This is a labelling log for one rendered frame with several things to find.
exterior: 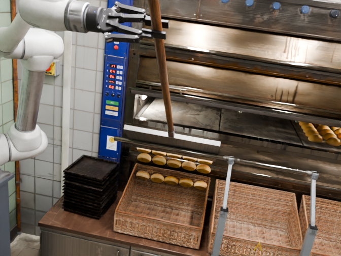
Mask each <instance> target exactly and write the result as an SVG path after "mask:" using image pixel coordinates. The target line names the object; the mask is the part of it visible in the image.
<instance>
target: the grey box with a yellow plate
mask: <svg viewBox="0 0 341 256"><path fill-rule="evenodd" d="M52 63H53V64H54V66H51V65H50V68H51V70H50V71H48V72H47V71H46V72H45V75H51V76H57V75H60V61H59V60H54V61H53V62H52Z"/></svg>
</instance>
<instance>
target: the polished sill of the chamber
mask: <svg viewBox="0 0 341 256"><path fill-rule="evenodd" d="M133 124H138V125H143V126H149V127H155V128H159V129H164V130H168V127H167V122H166V121H160V120H154V119H148V118H142V117H136V116H135V117H134V119H133ZM173 126H174V128H175V131H176V132H182V133H188V134H193V135H199V136H205V137H211V138H216V139H222V140H228V141H234V142H240V143H245V144H251V145H257V146H263V147H268V148H274V149H280V150H285V151H292V152H297V153H303V154H309V155H315V156H320V157H326V158H332V159H337V160H341V152H340V151H334V150H328V149H322V148H316V147H310V146H304V145H299V144H293V143H287V142H281V141H275V140H269V139H264V138H257V137H252V136H246V135H240V134H234V133H228V132H223V131H217V130H211V129H205V128H201V127H195V126H189V125H183V124H178V123H173Z"/></svg>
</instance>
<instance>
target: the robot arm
mask: <svg viewBox="0 0 341 256"><path fill-rule="evenodd" d="M18 8H19V11H18V13H17V15H16V16H15V18H14V20H13V21H12V23H11V24H10V26H9V27H0V57H4V58H11V59H20V60H21V63H22V65H23V69H22V77H21V85H20V94H19V102H18V110H17V118H16V122H15V123H13V124H12V125H11V127H10V129H9V130H8V133H5V134H0V181H1V180H2V179H4V178H5V177H7V176H10V175H11V173H10V172H9V171H3V170H2V169H1V165H3V164H5V163H7V162H15V161H21V160H25V159H29V158H33V157H36V156H38V155H40V154H42V153H43V152H44V151H45V150H46V148H47V146H48V139H47V136H46V134H45V133H44V132H43V131H42V130H40V127H39V126H38V125H37V119H38V113H39V107H40V101H41V95H42V90H43V84H44V78H45V72H46V70H47V69H48V68H49V67H50V65H51V64H52V62H53V61H54V59H58V58H59V57H61V56H62V54H63V50H64V44H63V40H62V38H61V37H60V36H59V35H57V34H56V33H54V32H52V31H72V32H78V33H85V34H86V33H88V32H89V31H90V32H94V33H102V34H104V35H105V36H104V38H105V41H106V42H107V43H110V42H124V43H139V40H142V39H143V38H146V39H153V38H158V39H164V40H166V32H165V31H159V30H153V29H147V28H142V31H141V30H138V29H135V28H131V27H128V26H124V25H121V24H120V23H125V22H139V23H145V25H146V26H152V25H151V19H150V16H147V15H146V11H145V9H141V8H136V7H132V6H128V5H123V4H121V3H119V2H118V1H115V5H114V6H113V7H112V8H108V9H105V8H103V7H98V6H91V4H90V3H87V2H80V1H76V0H19V5H18ZM116 11H118V12H123V13H127V14H123V13H117V12H116ZM31 26H34V27H37V28H30V27H31ZM38 28H41V29H38ZM112 32H117V33H123V34H111V33H112ZM124 34H126V35H124Z"/></svg>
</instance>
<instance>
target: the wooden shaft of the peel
mask: <svg viewBox="0 0 341 256"><path fill-rule="evenodd" d="M148 6H149V13H150V19H151V25H152V29H153V30H159V31H162V22H161V12H160V3H159V0H148ZM154 44H155V51H156V57H157V63H158V69H159V76H160V82H161V89H162V95H163V101H164V108H165V114H166V121H167V127H168V131H169V132H173V131H174V126H173V117H172V108H171V99H170V93H169V84H168V75H167V67H166V58H165V48H164V39H158V38H154Z"/></svg>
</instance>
